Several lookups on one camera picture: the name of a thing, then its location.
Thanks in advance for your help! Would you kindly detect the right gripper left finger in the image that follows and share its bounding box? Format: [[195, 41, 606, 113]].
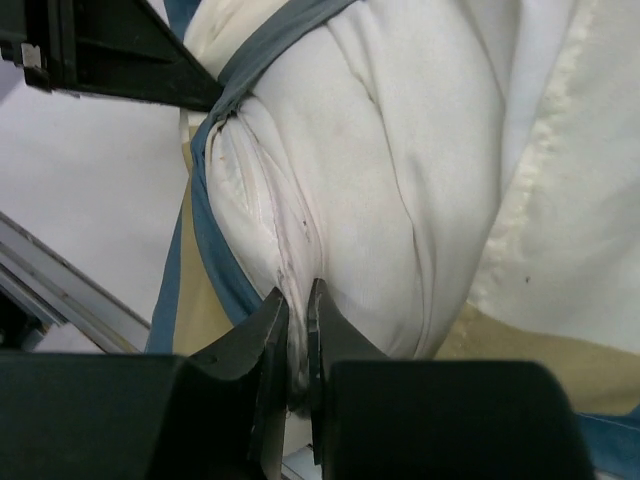
[[1, 291, 289, 479]]

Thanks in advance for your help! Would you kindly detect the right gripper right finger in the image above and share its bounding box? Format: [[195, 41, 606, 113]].
[[307, 280, 594, 479]]

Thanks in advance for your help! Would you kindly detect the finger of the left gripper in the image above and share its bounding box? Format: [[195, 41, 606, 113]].
[[1, 0, 223, 112]]

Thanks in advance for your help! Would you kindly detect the blue beige white checked pillowcase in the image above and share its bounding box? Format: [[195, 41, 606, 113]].
[[144, 0, 640, 480]]

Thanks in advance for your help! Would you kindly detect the white pillow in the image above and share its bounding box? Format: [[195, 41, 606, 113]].
[[179, 0, 640, 401]]

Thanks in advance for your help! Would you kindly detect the aluminium table frame rail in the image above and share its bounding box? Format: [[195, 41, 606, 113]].
[[1, 214, 150, 353]]

